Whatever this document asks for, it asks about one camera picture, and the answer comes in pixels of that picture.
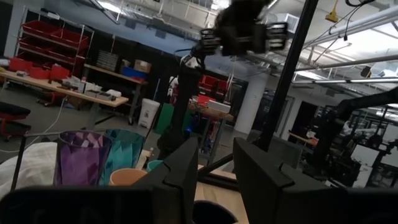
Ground red chair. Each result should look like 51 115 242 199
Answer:
0 101 32 142

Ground white floor cable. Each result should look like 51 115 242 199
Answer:
0 95 68 154

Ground cardboard box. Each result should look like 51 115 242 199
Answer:
134 58 153 74

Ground small dark blue mug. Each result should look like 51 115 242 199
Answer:
192 200 239 224

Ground yellow hanging pendant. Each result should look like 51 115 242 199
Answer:
324 0 340 24

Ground white cloth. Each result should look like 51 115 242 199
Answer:
0 141 59 200

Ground white box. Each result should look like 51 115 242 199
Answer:
207 100 232 114

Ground red bin rack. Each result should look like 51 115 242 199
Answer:
14 19 91 80

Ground long wooden workbench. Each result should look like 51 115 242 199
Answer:
0 70 130 130

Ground orange cup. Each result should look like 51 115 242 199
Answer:
109 167 149 187

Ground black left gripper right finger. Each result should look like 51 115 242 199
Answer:
232 136 332 224

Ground clear teal faceted tumbler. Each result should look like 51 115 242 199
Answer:
99 128 146 187

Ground green bin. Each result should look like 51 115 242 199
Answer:
154 102 175 135

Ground clear purple faceted tumbler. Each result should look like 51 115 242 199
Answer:
54 129 113 188

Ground blue storage bin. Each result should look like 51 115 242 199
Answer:
121 66 149 81

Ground grey drawer cabinet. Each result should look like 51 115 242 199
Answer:
95 49 120 73

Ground cluttered wooden table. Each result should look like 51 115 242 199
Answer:
186 93 234 166

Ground opaque teal cup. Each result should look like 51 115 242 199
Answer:
146 159 165 173

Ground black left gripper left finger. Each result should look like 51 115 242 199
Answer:
132 136 200 224

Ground white trash bin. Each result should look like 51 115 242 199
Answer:
137 98 161 129

